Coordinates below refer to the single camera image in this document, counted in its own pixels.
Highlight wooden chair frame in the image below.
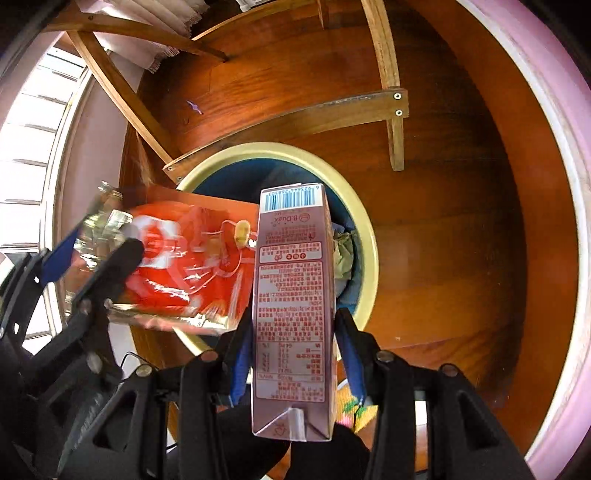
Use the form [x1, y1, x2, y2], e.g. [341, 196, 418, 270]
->
[41, 0, 409, 185]

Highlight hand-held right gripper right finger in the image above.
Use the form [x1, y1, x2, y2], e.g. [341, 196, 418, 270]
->
[335, 307, 536, 480]

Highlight white paper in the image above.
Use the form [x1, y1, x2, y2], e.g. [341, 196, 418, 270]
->
[332, 231, 358, 280]

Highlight person's right yellow slipper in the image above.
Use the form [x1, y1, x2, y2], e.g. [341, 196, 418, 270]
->
[335, 378, 377, 432]

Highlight window with grille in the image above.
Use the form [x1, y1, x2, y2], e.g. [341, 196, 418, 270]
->
[0, 46, 88, 342]

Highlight cream curtain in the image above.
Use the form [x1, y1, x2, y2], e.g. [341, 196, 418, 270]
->
[76, 0, 213, 75]

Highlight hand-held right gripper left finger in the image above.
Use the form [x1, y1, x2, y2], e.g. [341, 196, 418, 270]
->
[60, 318, 256, 480]

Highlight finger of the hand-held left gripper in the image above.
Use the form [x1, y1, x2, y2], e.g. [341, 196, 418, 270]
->
[0, 222, 84, 337]
[32, 237, 145, 386]

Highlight round trash bin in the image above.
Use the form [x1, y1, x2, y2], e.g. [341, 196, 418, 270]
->
[174, 141, 380, 354]

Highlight person's right leg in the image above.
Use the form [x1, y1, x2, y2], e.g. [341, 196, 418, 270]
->
[291, 422, 370, 480]

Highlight bed with pink sheet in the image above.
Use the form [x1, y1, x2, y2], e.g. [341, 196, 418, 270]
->
[457, 0, 591, 480]

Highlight pink drink carton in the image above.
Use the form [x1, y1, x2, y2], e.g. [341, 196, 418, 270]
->
[250, 183, 336, 442]

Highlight red foil snack bag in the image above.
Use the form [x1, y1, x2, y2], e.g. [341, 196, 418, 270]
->
[65, 181, 260, 335]

